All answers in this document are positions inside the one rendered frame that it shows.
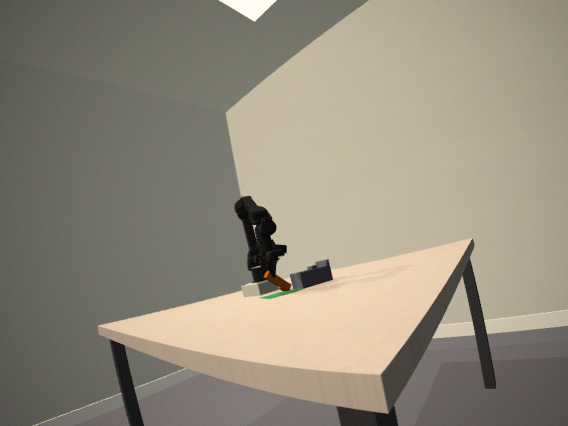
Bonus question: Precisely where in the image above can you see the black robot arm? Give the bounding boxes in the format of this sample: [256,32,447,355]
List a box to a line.
[234,196,287,283]

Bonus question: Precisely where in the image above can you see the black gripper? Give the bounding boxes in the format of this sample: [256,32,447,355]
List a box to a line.
[253,238,285,278]

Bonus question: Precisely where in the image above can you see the orange l-shaped part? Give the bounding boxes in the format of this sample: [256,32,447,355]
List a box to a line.
[263,271,291,291]

